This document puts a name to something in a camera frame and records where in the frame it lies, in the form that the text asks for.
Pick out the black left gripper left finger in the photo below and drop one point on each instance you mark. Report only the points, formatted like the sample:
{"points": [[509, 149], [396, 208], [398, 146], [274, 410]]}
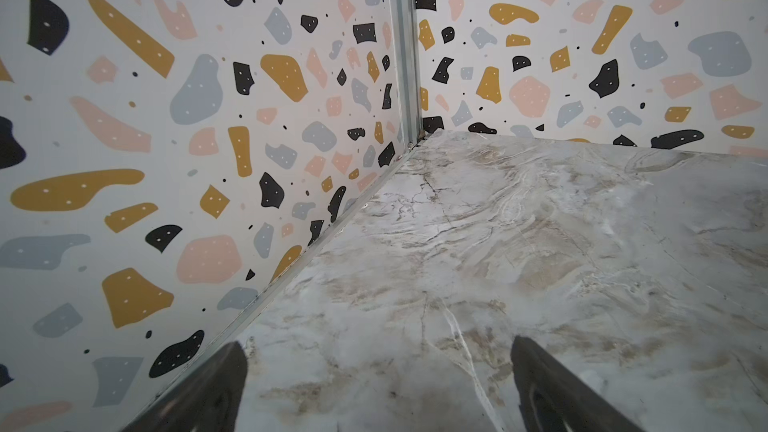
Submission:
{"points": [[207, 400]]}

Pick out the aluminium left corner post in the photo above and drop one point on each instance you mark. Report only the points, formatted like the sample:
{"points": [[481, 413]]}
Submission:
{"points": [[406, 52]]}

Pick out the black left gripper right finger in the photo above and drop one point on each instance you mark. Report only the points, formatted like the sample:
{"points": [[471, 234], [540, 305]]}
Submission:
{"points": [[552, 398]]}

